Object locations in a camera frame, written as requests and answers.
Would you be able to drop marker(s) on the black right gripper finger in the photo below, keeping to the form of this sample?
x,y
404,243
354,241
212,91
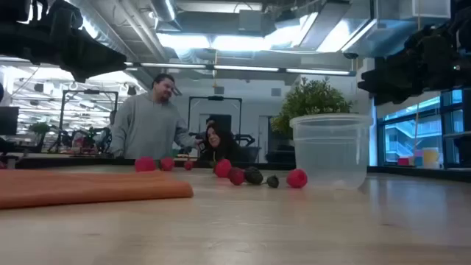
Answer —
x,y
397,73

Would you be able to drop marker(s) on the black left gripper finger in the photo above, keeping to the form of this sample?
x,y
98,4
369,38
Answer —
x,y
92,59

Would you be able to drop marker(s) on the clear plastic tupperware container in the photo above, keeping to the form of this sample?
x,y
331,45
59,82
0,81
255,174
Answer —
x,y
331,154

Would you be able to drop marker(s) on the red strawberry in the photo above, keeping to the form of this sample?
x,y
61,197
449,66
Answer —
x,y
145,164
223,168
166,164

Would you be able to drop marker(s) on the orange cloth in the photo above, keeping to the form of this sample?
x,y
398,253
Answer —
x,y
92,189

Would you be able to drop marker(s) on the small red fruit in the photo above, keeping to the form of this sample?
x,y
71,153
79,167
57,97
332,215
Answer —
x,y
297,178

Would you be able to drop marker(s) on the small blackberry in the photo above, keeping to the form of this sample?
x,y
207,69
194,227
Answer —
x,y
272,181

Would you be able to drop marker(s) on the large blackberry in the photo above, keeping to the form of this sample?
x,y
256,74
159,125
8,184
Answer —
x,y
254,175

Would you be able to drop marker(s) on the dark red raspberry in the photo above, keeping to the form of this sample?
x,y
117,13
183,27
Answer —
x,y
236,176

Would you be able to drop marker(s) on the black computer monitor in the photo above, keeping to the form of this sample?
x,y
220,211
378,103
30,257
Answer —
x,y
8,120

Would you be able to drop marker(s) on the person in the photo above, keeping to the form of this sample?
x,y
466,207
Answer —
x,y
221,145
147,125

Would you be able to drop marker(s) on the small green plant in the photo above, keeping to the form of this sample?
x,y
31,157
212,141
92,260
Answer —
x,y
39,129

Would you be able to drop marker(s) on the green potted plant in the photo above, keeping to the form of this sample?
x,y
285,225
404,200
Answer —
x,y
312,97

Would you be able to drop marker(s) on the small red box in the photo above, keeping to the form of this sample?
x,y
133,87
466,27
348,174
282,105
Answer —
x,y
403,162

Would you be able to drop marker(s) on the yellow white cup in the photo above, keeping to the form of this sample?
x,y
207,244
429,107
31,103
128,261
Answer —
x,y
431,156

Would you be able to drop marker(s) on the pink blue block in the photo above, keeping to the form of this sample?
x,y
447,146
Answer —
x,y
418,162

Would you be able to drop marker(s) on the long ceiling light bar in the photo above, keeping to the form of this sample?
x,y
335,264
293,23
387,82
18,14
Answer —
x,y
243,68

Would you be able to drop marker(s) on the black metal rig frame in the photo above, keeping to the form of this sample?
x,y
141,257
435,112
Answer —
x,y
90,92
215,98

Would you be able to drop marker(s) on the black dome camera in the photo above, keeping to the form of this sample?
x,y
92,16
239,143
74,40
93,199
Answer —
x,y
350,55

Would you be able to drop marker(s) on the black vertical post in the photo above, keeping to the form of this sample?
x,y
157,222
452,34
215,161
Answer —
x,y
467,121

